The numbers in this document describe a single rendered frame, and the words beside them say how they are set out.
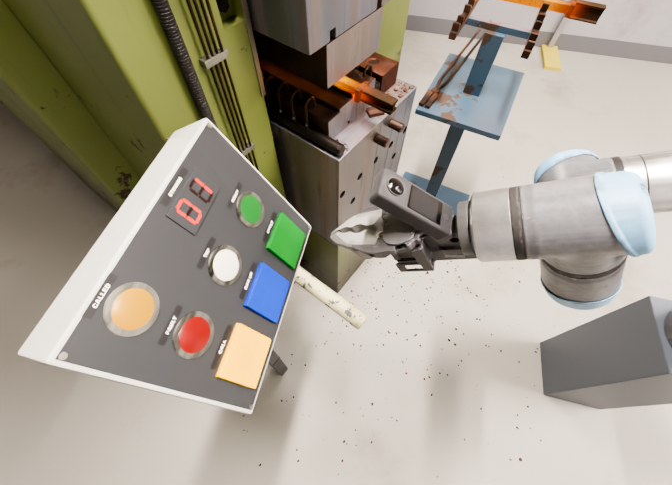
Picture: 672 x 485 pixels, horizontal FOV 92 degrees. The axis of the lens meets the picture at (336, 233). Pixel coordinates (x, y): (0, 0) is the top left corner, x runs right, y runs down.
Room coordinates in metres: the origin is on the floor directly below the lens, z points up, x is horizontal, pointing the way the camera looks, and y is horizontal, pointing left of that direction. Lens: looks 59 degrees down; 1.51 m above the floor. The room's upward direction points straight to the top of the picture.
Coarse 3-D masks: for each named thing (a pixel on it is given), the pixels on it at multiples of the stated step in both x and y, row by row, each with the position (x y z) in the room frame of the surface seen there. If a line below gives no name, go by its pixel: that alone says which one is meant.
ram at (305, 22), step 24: (264, 0) 0.66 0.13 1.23; (288, 0) 0.62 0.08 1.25; (312, 0) 0.61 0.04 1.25; (336, 0) 0.66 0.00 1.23; (360, 0) 0.72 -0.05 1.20; (384, 0) 0.79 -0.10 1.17; (264, 24) 0.66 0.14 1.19; (288, 24) 0.62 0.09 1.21; (312, 24) 0.60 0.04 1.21; (336, 24) 0.66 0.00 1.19; (312, 48) 0.60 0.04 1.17
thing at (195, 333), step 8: (192, 320) 0.12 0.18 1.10; (200, 320) 0.12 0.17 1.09; (184, 328) 0.11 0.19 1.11; (192, 328) 0.11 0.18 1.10; (200, 328) 0.11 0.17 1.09; (208, 328) 0.11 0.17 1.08; (184, 336) 0.10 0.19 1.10; (192, 336) 0.10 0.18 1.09; (200, 336) 0.10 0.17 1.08; (208, 336) 0.10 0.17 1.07; (184, 344) 0.09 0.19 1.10; (192, 344) 0.09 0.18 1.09; (200, 344) 0.09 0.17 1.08; (192, 352) 0.08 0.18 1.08
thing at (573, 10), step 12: (504, 0) 1.18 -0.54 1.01; (516, 0) 1.17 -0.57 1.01; (528, 0) 1.15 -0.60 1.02; (540, 0) 1.14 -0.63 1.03; (552, 0) 1.13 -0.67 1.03; (576, 0) 1.12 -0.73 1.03; (564, 12) 1.10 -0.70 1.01; (576, 12) 1.09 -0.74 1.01; (588, 12) 1.08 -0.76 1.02; (600, 12) 1.07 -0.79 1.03
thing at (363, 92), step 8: (344, 80) 0.76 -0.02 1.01; (352, 80) 0.76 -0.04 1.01; (352, 88) 0.73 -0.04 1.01; (360, 88) 0.72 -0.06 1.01; (368, 88) 0.72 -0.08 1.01; (360, 96) 0.71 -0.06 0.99; (368, 96) 0.71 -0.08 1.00; (376, 96) 0.69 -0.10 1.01; (384, 96) 0.69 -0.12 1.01; (392, 96) 0.69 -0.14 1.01; (368, 104) 0.70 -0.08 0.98; (376, 104) 0.69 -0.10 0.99; (384, 104) 0.68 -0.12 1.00; (392, 104) 0.66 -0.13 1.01; (384, 112) 0.67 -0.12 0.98; (392, 112) 0.66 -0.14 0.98
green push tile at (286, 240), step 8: (280, 216) 0.32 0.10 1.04; (280, 224) 0.30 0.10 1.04; (288, 224) 0.31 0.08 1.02; (272, 232) 0.29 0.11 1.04; (280, 232) 0.29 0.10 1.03; (288, 232) 0.30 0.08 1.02; (296, 232) 0.31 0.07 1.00; (272, 240) 0.27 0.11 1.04; (280, 240) 0.28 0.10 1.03; (288, 240) 0.29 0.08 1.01; (296, 240) 0.30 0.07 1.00; (272, 248) 0.26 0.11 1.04; (280, 248) 0.26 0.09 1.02; (288, 248) 0.27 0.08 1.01; (296, 248) 0.28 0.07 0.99; (280, 256) 0.25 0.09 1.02; (288, 256) 0.26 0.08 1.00; (296, 256) 0.27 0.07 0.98; (288, 264) 0.25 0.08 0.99
